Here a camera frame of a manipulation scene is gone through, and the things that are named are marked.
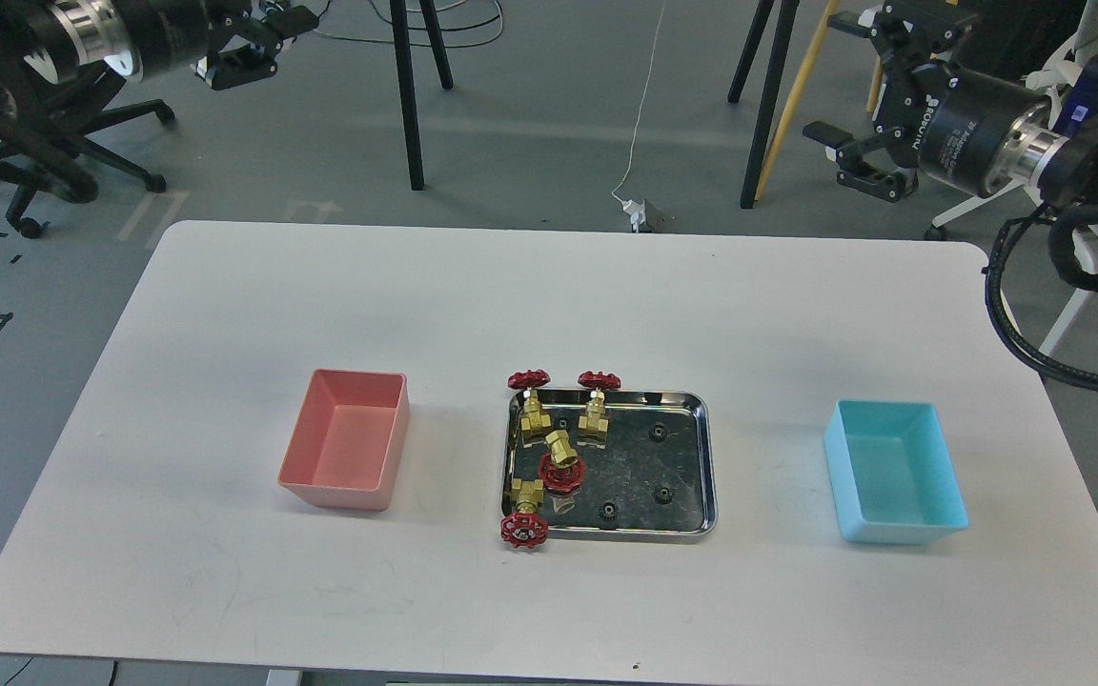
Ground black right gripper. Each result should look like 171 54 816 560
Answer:
803 3 1050 203

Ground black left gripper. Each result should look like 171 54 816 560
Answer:
116 1 318 91

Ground brass valve red handle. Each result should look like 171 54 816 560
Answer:
538 429 585 495

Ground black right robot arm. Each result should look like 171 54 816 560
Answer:
803 1 1098 393

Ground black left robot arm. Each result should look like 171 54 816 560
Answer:
0 1 320 204

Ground blue plastic box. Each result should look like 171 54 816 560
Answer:
824 400 970 544

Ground pink plastic box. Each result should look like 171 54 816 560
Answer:
277 369 410 511

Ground brass valve back right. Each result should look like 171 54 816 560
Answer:
578 371 621 448

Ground brass valve back left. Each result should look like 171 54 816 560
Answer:
507 369 554 447

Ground brass valve front left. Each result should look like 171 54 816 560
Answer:
500 477 548 550

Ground yellow wooden easel leg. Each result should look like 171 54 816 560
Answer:
753 1 841 203

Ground black tripod left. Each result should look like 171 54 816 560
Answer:
389 0 456 192

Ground black tripod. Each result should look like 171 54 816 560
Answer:
727 1 799 210
389 0 456 192

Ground black tripod right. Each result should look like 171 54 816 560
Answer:
727 1 799 210

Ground white office chair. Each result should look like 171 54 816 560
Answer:
948 1 1098 360

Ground black office chair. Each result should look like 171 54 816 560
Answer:
0 64 175 239

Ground white power adapter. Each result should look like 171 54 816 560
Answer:
621 199 668 233

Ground shiny metal tray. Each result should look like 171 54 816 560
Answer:
539 390 718 541

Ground black cables on floor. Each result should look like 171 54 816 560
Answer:
311 0 507 50

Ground white cable on floor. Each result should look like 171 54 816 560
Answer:
612 0 672 206

